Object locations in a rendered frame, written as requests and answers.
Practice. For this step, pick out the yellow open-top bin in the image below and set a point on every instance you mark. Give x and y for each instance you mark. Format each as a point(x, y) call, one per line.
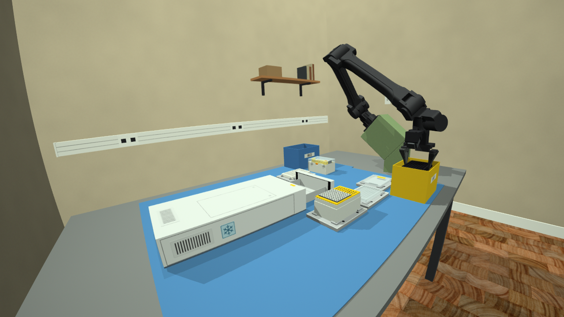
point(413, 184)

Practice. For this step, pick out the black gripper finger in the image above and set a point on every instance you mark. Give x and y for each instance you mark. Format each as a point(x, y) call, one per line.
point(431, 158)
point(404, 153)

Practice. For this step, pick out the blue open-top box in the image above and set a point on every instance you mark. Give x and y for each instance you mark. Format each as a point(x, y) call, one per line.
point(296, 156)

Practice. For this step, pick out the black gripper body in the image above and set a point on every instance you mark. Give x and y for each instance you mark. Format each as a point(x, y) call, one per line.
point(425, 148)

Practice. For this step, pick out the blue bench mat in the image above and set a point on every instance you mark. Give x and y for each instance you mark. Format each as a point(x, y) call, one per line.
point(294, 268)

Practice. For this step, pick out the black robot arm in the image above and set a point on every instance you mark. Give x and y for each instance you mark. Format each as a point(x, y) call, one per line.
point(410, 104)

